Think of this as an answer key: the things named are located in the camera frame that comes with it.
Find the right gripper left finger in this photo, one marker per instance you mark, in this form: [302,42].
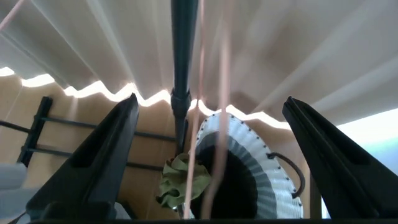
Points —
[77,193]

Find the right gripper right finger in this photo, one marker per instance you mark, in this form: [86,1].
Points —
[357,193]

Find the white laundry basket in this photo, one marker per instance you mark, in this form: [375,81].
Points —
[248,133]

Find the black clothes rack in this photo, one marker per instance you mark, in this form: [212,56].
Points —
[183,46]

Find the green garment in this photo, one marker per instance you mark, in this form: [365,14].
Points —
[174,183]

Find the beige curtain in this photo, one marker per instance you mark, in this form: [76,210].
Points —
[280,46]

